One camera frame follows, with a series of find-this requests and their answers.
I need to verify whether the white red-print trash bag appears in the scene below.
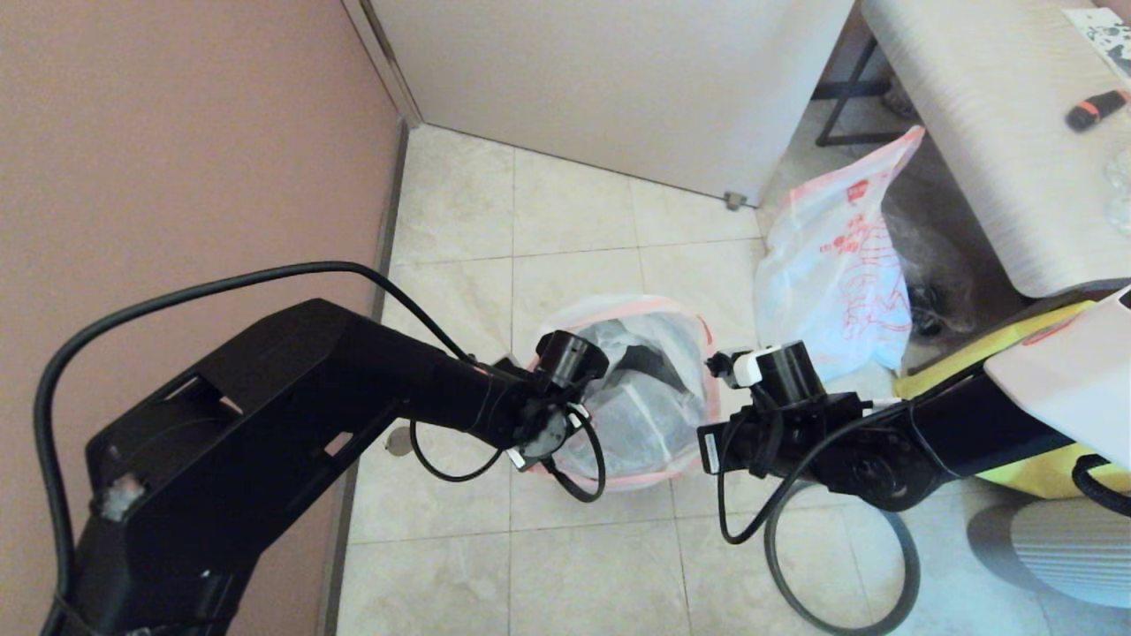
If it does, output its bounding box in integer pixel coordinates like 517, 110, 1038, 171
528, 294, 721, 493
754, 124, 927, 383

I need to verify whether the grey bin retaining ring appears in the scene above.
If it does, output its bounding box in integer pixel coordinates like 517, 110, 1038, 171
764, 495, 922, 635

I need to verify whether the clear bag with dark contents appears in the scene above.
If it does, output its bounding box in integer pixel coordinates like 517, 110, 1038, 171
886, 201, 978, 342

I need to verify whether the yellow fabric bag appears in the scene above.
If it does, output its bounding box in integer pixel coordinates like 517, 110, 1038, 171
894, 300, 1131, 500

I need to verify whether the grey ribbed round object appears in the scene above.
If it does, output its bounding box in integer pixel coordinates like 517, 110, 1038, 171
966, 493, 1131, 610

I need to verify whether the white door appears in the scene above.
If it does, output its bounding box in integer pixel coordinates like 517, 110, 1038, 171
343, 0, 856, 208

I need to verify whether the white wood-grain table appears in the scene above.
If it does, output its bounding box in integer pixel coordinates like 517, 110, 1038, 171
859, 0, 1131, 298

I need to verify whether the clear plastic wrap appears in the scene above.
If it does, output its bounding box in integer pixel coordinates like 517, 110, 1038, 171
1104, 146, 1131, 236

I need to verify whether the black and orange marker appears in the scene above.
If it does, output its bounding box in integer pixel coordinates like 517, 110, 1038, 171
1066, 87, 1131, 133

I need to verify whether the black-patterned white paper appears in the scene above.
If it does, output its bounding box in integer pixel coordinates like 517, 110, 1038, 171
1063, 6, 1131, 79

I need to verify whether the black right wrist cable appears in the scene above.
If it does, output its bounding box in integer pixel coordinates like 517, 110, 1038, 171
717, 402, 911, 546

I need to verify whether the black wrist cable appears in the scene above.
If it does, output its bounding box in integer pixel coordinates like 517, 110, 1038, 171
717, 402, 911, 546
34, 261, 607, 636

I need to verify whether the black metal table frame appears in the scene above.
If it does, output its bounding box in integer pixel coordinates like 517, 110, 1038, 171
811, 35, 925, 148

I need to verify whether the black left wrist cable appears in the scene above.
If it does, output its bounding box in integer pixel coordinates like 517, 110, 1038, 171
34, 261, 607, 636

